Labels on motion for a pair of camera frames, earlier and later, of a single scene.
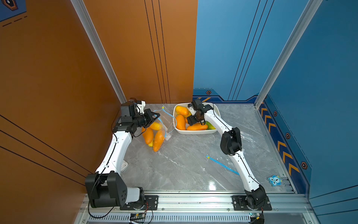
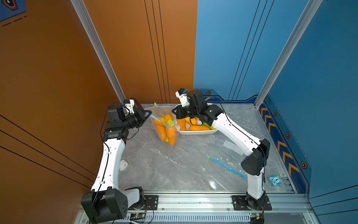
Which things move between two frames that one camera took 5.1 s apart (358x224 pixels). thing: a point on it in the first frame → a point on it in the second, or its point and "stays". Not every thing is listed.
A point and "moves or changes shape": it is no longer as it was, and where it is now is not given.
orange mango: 159,137 → 171,132
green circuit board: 135,215 stays
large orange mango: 148,134 → 161,129
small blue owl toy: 275,180 stays
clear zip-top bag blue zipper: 154,134 moves or changes shape
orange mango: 197,126 stays
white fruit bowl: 188,132 stays
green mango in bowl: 210,126 stays
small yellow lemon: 155,126 → 169,120
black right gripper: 190,119 → 179,114
